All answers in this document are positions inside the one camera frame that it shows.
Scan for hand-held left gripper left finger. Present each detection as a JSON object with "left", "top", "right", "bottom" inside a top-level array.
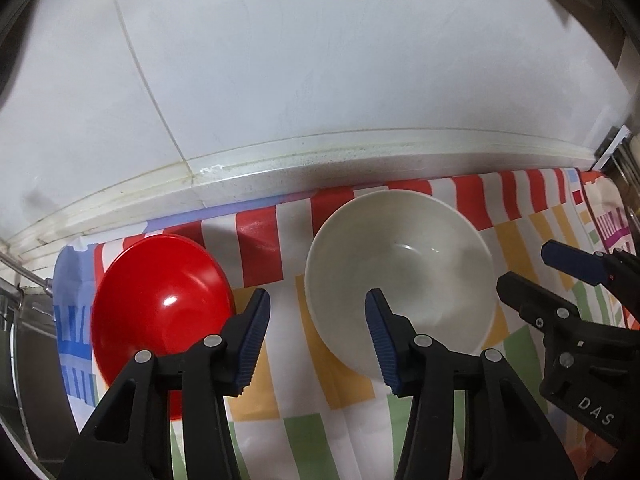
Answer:
[{"left": 59, "top": 287, "right": 272, "bottom": 480}]

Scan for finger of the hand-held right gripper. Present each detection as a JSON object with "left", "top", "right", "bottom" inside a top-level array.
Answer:
[
  {"left": 496, "top": 270, "right": 582, "bottom": 334},
  {"left": 541, "top": 239, "right": 640, "bottom": 302}
]

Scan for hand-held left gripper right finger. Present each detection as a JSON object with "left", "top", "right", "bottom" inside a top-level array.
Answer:
[{"left": 364, "top": 288, "right": 573, "bottom": 480}]

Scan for white ribbed bowl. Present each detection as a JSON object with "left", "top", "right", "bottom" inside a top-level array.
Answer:
[{"left": 304, "top": 189, "right": 499, "bottom": 382}]

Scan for red bowl with black outside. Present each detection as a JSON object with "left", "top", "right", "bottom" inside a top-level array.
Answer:
[{"left": 91, "top": 233, "right": 236, "bottom": 422}]

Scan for colourful striped cloth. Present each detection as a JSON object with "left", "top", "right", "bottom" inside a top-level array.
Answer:
[{"left": 52, "top": 167, "right": 640, "bottom": 480}]

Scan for white shelf rack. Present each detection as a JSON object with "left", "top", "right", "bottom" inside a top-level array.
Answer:
[{"left": 592, "top": 127, "right": 640, "bottom": 223}]

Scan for steel sink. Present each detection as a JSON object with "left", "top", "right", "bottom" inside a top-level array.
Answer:
[{"left": 0, "top": 290, "right": 87, "bottom": 480}]

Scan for metal faucet pipe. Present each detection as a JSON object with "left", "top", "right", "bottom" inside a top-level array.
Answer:
[{"left": 0, "top": 249, "right": 57, "bottom": 302}]

